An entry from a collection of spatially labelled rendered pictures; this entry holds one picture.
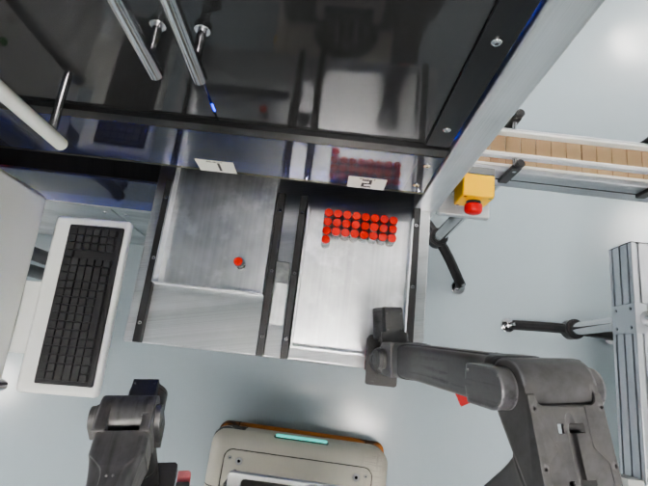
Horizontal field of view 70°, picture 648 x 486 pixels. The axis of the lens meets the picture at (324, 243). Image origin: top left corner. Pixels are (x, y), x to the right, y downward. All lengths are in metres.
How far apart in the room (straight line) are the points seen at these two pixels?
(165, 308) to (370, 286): 0.49
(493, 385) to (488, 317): 1.66
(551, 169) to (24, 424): 2.09
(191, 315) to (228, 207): 0.28
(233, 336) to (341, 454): 0.76
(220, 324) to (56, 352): 0.41
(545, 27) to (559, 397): 0.41
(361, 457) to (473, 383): 1.26
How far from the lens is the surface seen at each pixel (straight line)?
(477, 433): 2.11
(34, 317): 1.38
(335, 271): 1.13
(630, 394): 1.78
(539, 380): 0.48
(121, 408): 0.66
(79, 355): 1.29
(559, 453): 0.48
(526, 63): 0.69
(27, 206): 1.37
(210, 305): 1.14
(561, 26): 0.65
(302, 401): 1.99
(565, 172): 1.31
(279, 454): 1.73
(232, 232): 1.16
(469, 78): 0.72
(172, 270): 1.18
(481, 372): 0.50
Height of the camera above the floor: 1.98
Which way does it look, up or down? 75 degrees down
